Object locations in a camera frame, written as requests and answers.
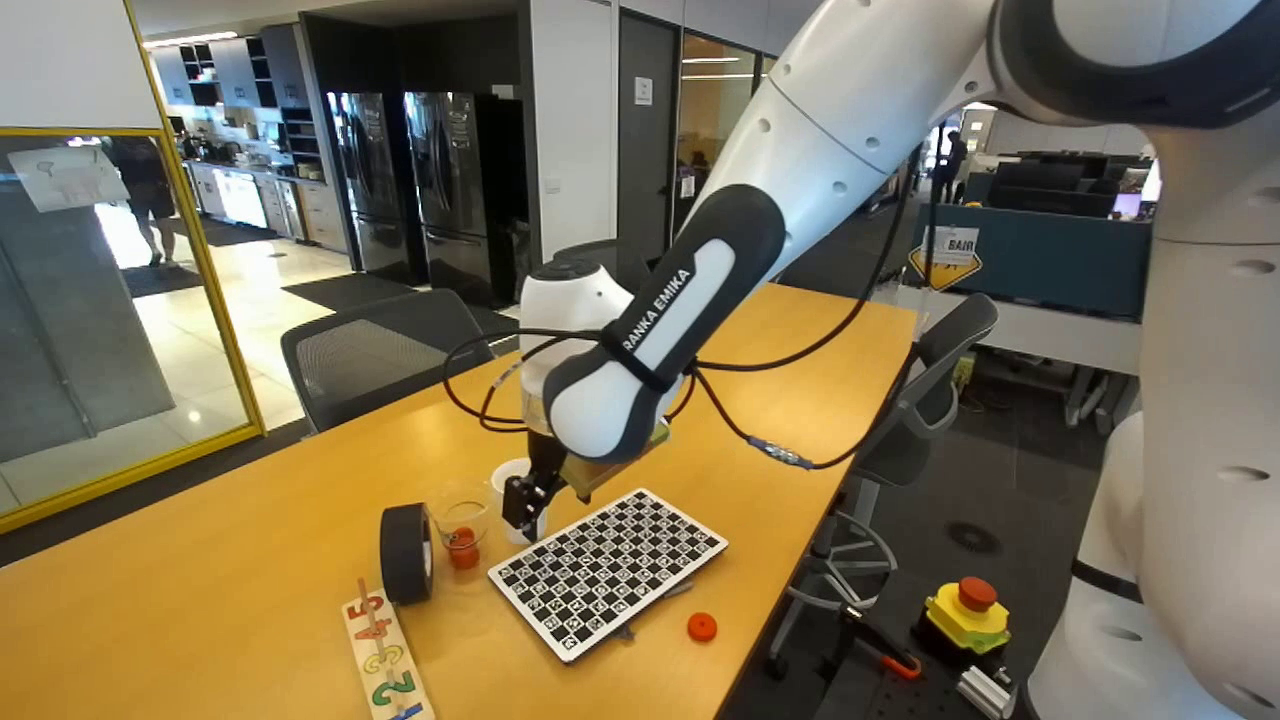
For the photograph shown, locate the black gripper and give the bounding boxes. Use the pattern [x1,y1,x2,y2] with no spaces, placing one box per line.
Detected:
[496,427,578,546]

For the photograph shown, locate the transparent plastic cup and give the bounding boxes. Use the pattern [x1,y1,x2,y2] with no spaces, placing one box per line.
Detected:
[434,495,496,577]

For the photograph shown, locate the black white marker board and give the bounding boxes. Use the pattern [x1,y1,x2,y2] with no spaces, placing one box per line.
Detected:
[484,484,734,669]

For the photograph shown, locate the black tape roll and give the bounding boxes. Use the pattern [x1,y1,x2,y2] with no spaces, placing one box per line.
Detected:
[376,499,440,612]

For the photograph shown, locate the wooden number puzzle board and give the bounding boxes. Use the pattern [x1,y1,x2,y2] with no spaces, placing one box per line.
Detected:
[342,584,440,720]

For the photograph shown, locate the grey mesh office chair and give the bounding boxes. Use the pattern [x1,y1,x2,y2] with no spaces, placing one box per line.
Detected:
[275,287,496,434]

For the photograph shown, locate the large dark floor mat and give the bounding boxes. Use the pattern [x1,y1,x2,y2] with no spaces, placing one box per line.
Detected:
[286,269,531,345]

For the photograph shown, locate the black glass door refrigerators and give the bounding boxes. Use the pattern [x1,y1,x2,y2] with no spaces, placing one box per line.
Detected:
[315,83,531,305]

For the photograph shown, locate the black swivel office chair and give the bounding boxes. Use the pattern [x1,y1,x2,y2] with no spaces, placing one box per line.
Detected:
[763,292,1000,672]

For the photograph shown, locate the small dark floor mat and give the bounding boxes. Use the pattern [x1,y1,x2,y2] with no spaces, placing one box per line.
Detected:
[122,262,208,299]

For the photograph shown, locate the round black floor plate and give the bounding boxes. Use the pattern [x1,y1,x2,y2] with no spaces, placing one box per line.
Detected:
[943,517,1006,561]

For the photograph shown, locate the yellow red emergency stop button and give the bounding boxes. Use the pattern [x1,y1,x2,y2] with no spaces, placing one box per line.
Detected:
[919,574,1018,661]

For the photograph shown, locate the standing person dark clothes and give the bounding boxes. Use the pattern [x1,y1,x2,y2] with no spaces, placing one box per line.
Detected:
[113,132,187,269]

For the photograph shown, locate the yellow white sign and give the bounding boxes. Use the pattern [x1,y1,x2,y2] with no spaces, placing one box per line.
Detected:
[915,219,988,296]

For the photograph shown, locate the small grey metal box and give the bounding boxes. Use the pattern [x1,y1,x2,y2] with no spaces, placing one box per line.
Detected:
[958,661,1020,720]

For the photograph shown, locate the tan wrist camera box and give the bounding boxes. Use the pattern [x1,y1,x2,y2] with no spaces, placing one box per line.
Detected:
[558,426,672,509]

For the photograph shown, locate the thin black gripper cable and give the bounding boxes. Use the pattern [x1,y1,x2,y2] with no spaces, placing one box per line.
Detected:
[436,143,934,478]

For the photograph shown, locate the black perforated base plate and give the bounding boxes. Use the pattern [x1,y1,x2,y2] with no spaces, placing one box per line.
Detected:
[804,644,998,720]

